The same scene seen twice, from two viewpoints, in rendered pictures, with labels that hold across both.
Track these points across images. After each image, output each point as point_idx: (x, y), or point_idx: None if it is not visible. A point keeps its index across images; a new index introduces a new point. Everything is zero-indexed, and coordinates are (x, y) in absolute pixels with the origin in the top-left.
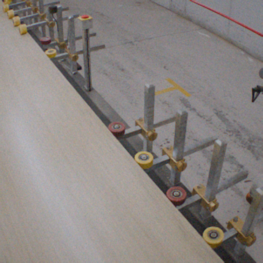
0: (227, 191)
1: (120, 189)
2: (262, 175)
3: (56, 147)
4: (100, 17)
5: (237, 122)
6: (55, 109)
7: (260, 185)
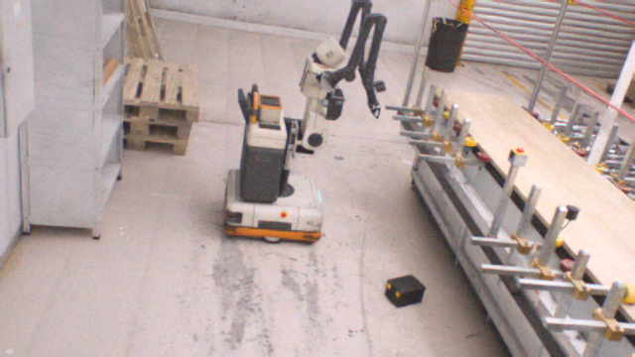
0: (322, 262)
1: (489, 136)
2: (312, 210)
3: (529, 160)
4: None
5: (223, 314)
6: (533, 178)
7: (320, 207)
